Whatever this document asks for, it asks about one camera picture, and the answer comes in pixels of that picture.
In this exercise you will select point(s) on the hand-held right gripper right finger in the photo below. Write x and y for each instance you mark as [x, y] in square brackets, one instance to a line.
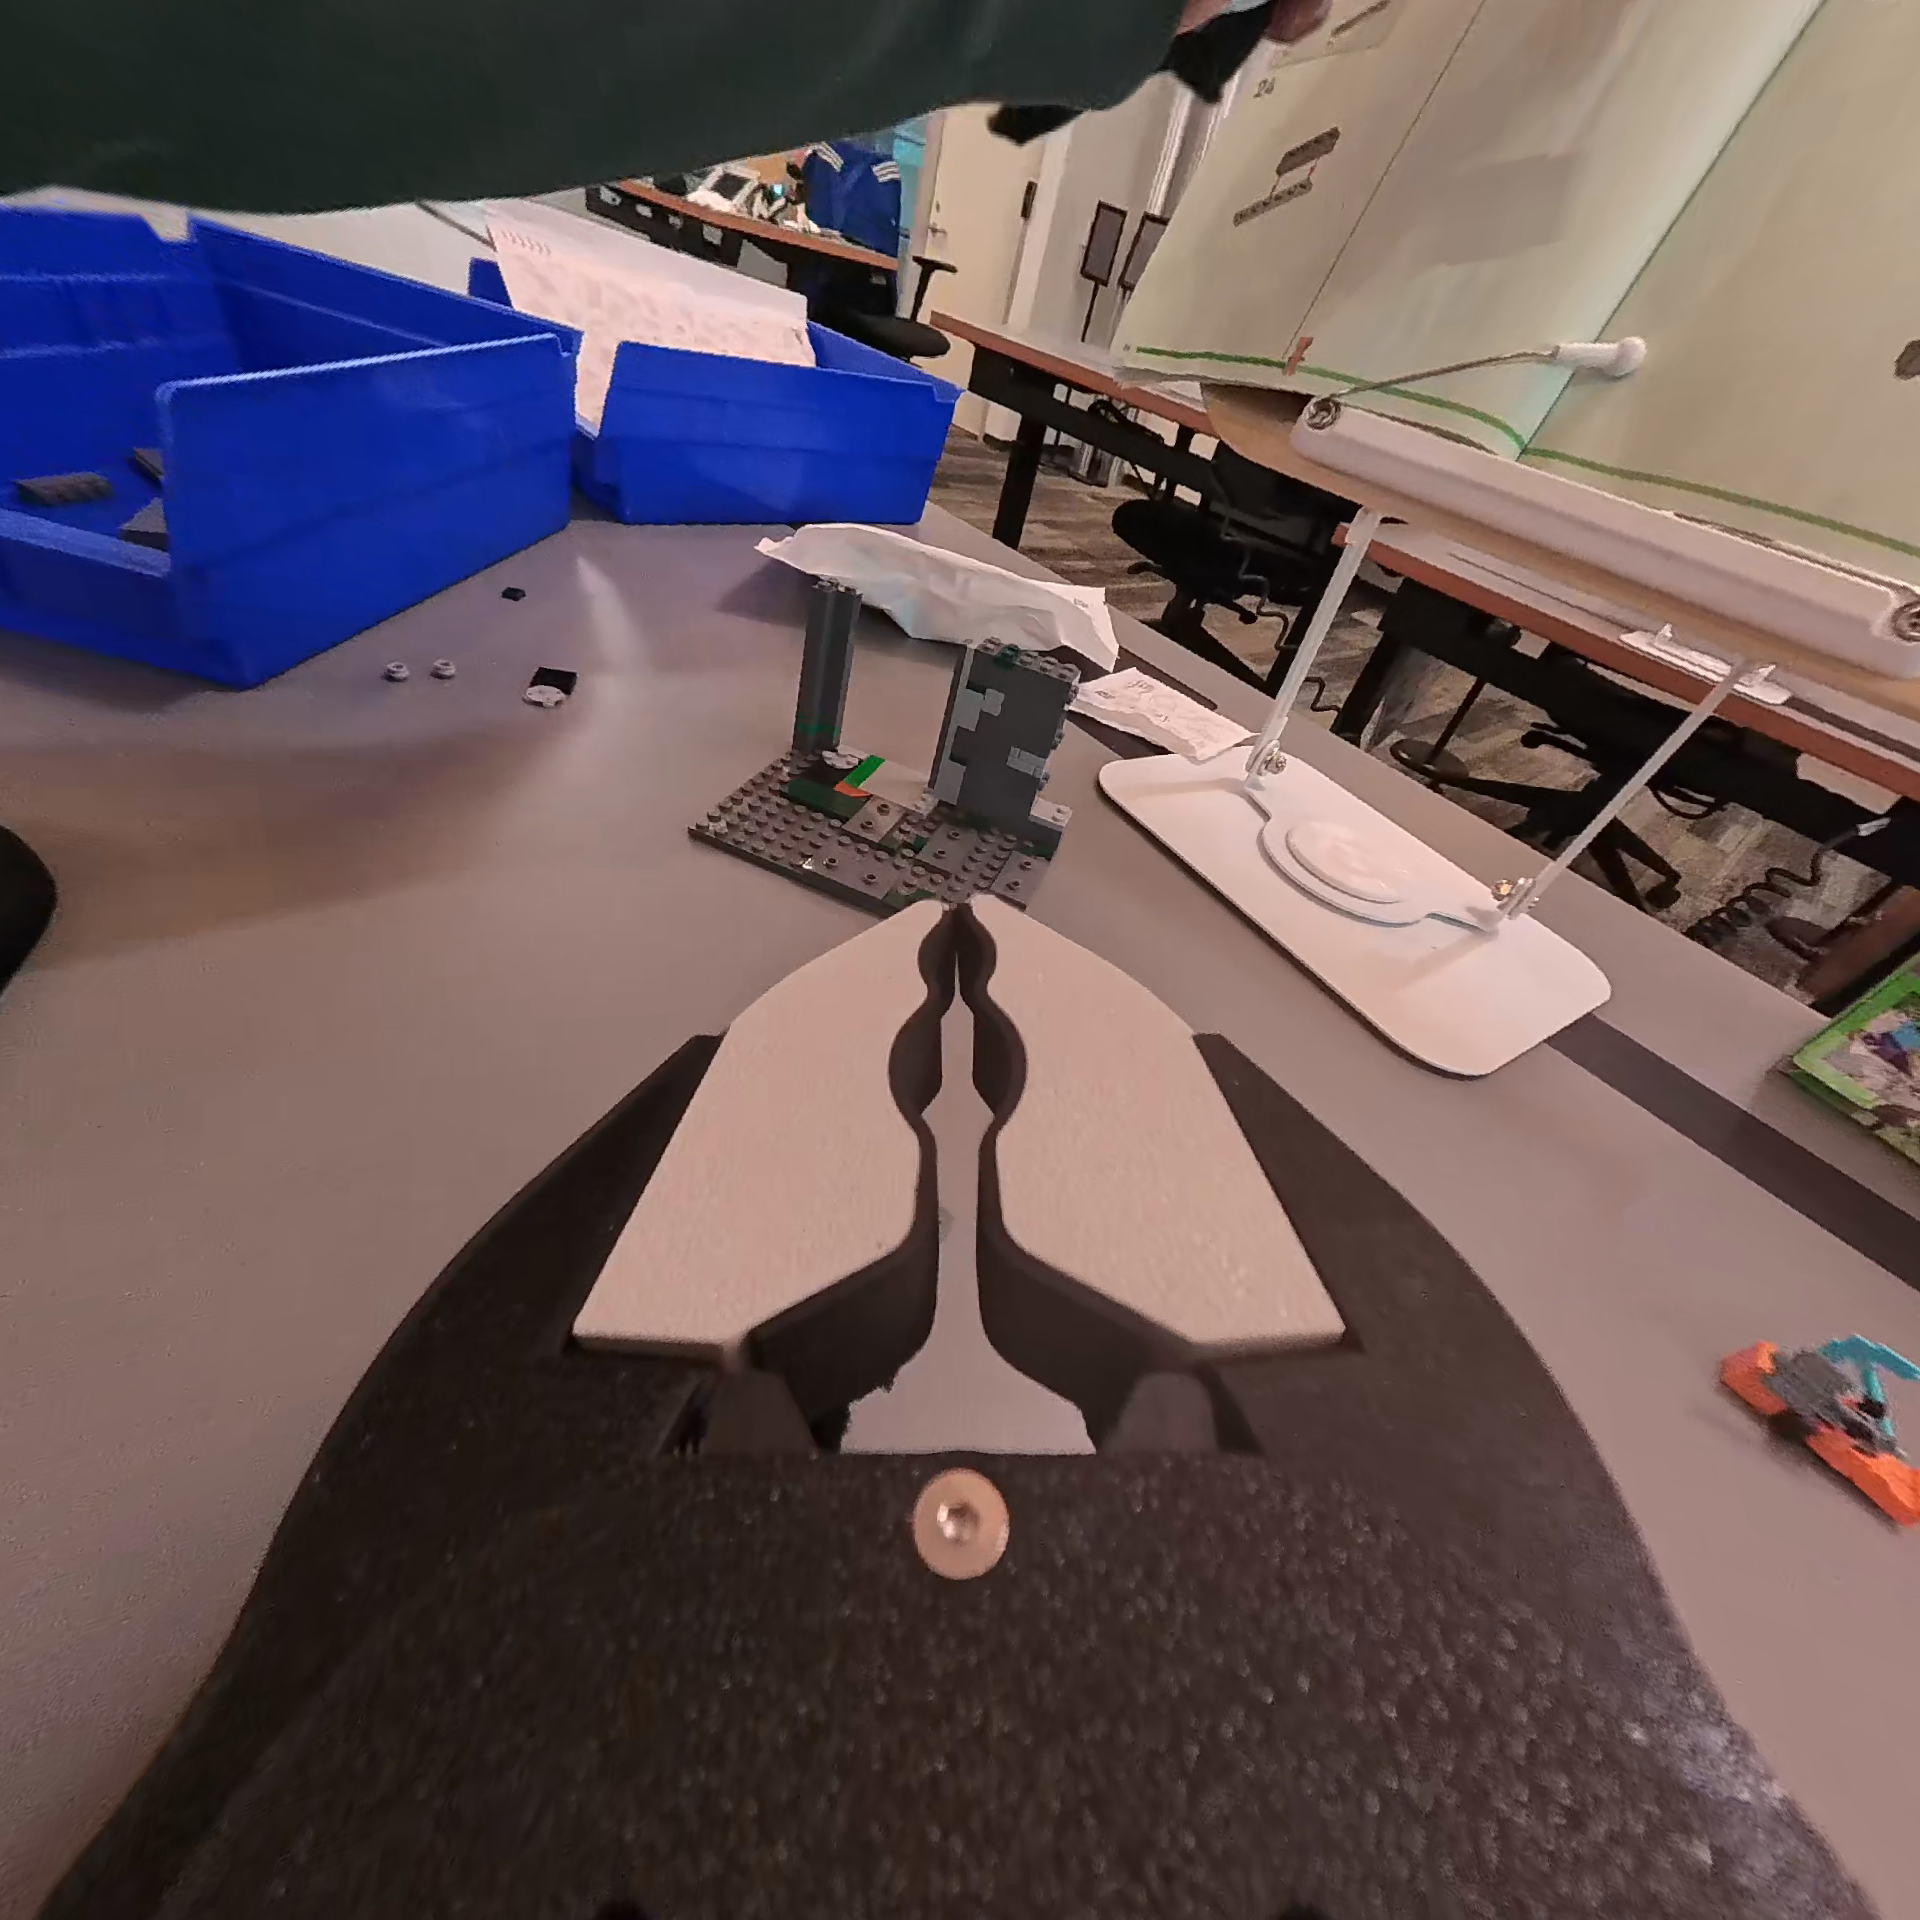
[1170, 1184]

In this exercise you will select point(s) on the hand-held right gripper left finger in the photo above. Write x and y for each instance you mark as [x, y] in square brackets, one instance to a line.
[765, 1184]

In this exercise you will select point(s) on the grey brick baseplate build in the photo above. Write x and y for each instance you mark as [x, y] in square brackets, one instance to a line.
[991, 734]

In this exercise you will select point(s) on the person's left forearm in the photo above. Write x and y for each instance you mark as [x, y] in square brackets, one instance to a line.
[525, 90]

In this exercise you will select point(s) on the grey desk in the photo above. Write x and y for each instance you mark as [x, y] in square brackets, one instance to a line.
[300, 1049]

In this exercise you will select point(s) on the wood-edged office desk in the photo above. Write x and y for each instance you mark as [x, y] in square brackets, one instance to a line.
[1037, 348]
[721, 218]

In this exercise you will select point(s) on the person's left hand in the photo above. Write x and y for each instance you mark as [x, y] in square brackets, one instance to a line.
[1224, 54]

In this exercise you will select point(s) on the white book stand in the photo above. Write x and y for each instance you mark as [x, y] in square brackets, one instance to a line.
[1349, 960]

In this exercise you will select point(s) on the small black brick piece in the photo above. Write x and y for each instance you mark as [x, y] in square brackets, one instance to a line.
[552, 681]

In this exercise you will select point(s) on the crumpled white paper bag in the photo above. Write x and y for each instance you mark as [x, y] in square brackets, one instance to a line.
[960, 592]

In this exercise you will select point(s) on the black office chair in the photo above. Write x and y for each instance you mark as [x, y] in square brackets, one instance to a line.
[909, 323]
[1200, 556]

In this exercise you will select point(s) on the orange teal brick figure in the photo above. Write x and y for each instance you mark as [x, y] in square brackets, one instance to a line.
[1822, 1417]

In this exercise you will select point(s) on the green toy set box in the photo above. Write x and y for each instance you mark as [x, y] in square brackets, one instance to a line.
[1868, 1059]

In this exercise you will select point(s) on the blue storage bin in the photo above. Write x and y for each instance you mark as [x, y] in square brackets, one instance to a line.
[751, 435]
[376, 495]

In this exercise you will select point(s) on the large printed paper bag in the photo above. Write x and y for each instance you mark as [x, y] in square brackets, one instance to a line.
[662, 315]

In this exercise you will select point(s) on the black framed sign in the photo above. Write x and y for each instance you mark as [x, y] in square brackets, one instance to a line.
[1149, 247]
[1105, 247]

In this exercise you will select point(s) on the dark grey brick plate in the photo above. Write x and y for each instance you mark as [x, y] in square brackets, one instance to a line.
[68, 490]

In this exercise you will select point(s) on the blue striped jacket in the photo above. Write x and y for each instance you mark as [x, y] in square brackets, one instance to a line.
[856, 194]

